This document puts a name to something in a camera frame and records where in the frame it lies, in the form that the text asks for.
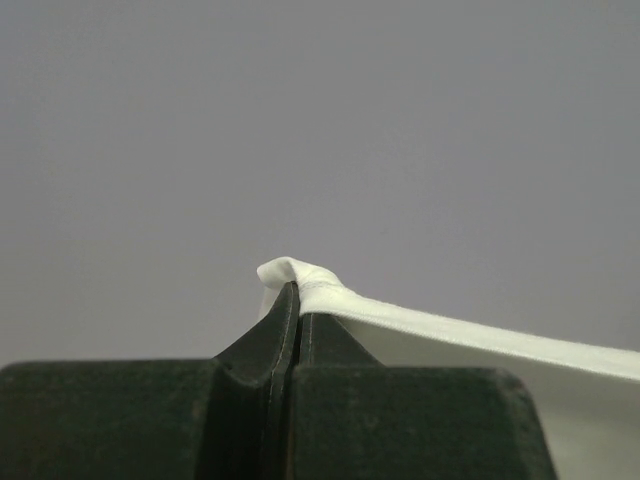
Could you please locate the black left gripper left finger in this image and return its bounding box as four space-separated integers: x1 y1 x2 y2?
1 283 300 479

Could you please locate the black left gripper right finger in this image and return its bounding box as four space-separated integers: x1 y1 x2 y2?
286 314 553 479

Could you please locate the white t-shirt with flower print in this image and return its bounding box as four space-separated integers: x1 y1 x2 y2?
257 257 639 479

